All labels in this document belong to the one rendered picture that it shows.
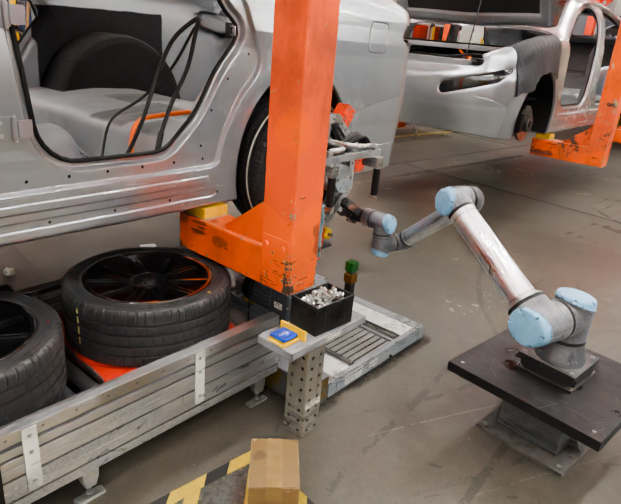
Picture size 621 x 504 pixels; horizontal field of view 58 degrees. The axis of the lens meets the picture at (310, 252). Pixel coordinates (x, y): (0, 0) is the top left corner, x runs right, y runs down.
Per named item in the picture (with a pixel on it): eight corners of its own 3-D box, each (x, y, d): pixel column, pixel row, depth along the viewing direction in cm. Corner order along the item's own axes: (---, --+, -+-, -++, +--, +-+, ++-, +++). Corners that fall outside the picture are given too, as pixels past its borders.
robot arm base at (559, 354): (592, 357, 222) (599, 335, 218) (574, 375, 209) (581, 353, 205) (545, 337, 234) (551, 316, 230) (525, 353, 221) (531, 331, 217)
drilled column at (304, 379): (299, 415, 233) (307, 325, 218) (317, 426, 227) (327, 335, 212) (282, 425, 226) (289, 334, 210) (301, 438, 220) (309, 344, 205)
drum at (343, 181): (318, 182, 281) (320, 154, 276) (352, 192, 268) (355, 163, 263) (299, 186, 271) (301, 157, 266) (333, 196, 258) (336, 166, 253)
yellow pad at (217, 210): (208, 207, 261) (208, 197, 259) (228, 215, 253) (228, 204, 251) (184, 212, 251) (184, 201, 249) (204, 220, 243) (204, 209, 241)
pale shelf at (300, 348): (332, 307, 234) (333, 300, 233) (365, 322, 224) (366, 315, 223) (257, 342, 203) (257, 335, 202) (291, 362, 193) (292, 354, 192)
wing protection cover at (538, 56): (522, 91, 528) (535, 33, 510) (555, 95, 511) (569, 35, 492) (490, 93, 478) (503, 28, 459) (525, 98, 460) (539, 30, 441)
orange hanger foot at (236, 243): (207, 237, 269) (209, 166, 256) (287, 273, 238) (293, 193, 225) (179, 245, 257) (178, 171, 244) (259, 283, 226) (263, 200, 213)
